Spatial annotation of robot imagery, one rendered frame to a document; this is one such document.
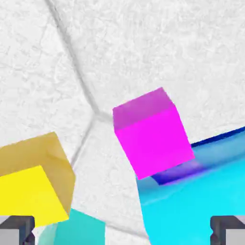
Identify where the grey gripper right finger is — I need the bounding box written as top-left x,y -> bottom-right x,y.
210,215 -> 245,245

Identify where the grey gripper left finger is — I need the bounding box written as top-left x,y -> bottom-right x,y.
0,215 -> 35,245

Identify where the small yellow cube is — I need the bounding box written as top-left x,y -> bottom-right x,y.
0,131 -> 77,228

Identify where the small magenta cube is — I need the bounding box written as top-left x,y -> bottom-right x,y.
112,87 -> 196,181

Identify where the large cyan box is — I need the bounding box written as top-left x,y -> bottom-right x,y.
135,126 -> 245,245

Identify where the large teal box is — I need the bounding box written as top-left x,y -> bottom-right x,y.
37,208 -> 106,245

